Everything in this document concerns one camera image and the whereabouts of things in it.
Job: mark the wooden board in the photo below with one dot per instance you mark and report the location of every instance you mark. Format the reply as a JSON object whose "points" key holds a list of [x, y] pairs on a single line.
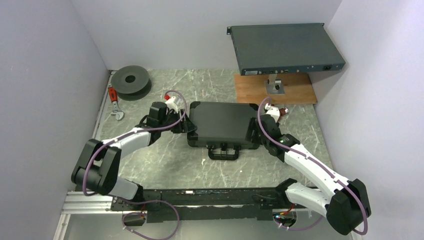
{"points": [[296, 87]]}

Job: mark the black front rail base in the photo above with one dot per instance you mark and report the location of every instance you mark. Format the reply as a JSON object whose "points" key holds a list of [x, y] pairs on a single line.
{"points": [[160, 205]]}

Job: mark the red handled adjustable wrench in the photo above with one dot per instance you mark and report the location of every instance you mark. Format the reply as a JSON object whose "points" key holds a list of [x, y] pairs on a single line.
{"points": [[116, 112]]}

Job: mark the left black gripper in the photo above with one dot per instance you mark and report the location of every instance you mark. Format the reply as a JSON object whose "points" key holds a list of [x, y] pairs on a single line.
{"points": [[185, 126]]}

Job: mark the brown torch nozzle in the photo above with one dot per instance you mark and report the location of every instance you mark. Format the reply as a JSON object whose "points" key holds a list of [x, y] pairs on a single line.
{"points": [[283, 111]]}

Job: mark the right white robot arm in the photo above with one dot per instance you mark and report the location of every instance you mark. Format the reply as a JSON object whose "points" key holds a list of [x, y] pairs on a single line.
{"points": [[343, 202]]}

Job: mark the black filament spool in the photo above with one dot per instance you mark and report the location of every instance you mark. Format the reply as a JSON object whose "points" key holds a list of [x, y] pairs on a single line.
{"points": [[131, 83]]}

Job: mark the grey metal stand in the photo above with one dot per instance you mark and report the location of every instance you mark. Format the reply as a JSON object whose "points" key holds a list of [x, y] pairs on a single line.
{"points": [[274, 85]]}

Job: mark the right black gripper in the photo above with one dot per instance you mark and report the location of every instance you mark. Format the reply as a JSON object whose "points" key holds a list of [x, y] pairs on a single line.
{"points": [[254, 136]]}

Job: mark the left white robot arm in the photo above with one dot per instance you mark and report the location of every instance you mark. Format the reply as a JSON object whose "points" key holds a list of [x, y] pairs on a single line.
{"points": [[97, 168]]}

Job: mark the black poker case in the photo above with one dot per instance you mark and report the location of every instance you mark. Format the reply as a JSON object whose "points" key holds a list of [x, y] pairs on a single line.
{"points": [[221, 128]]}

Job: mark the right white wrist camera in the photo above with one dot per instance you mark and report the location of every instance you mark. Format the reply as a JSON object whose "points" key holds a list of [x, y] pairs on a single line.
{"points": [[273, 111]]}

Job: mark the grey network switch box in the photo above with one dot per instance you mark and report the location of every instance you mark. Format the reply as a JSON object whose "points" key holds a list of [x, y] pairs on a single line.
{"points": [[284, 48]]}

